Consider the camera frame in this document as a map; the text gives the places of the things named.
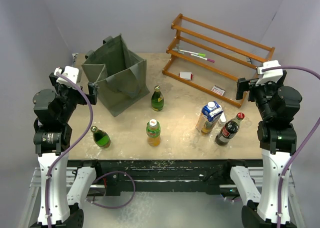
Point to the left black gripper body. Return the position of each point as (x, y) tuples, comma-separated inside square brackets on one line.
[(72, 96)]

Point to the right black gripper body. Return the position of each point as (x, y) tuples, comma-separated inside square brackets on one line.
[(262, 94)]

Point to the green canvas bag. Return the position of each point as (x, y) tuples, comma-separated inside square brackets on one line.
[(119, 73)]

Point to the green Perrier glass bottle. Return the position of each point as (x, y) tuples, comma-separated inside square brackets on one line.
[(157, 99)]

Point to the orange juice plastic bottle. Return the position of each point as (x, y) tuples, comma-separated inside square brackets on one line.
[(153, 131)]

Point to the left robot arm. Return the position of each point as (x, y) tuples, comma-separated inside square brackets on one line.
[(61, 207)]

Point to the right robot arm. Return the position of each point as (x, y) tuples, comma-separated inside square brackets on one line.
[(277, 105)]

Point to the red white small packet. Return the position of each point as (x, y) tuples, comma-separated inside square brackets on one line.
[(218, 90)]

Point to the pink capped marker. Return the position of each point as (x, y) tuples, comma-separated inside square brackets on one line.
[(204, 58)]

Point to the blue juice carton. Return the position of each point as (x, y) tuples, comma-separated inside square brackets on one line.
[(208, 118)]

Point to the dark cola bottle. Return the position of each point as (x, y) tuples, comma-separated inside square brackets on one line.
[(229, 130)]

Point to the green round glass bottle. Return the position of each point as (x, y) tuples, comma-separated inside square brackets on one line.
[(100, 137)]

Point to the green capped marker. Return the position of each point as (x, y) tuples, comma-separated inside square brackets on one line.
[(194, 53)]

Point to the white red eraser box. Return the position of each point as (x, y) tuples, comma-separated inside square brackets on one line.
[(186, 76)]

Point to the grey marker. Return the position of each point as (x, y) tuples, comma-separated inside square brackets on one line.
[(178, 49)]

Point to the orange wooden shelf rack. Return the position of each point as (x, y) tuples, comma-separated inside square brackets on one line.
[(235, 57)]

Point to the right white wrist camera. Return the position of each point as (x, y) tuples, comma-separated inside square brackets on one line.
[(270, 71)]

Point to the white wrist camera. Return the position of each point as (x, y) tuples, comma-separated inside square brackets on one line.
[(270, 71), (72, 73)]

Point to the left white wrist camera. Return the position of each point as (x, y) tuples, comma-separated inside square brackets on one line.
[(72, 73)]

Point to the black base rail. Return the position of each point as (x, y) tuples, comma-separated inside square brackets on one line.
[(205, 176)]

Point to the aluminium frame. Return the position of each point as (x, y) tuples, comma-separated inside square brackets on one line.
[(35, 188)]

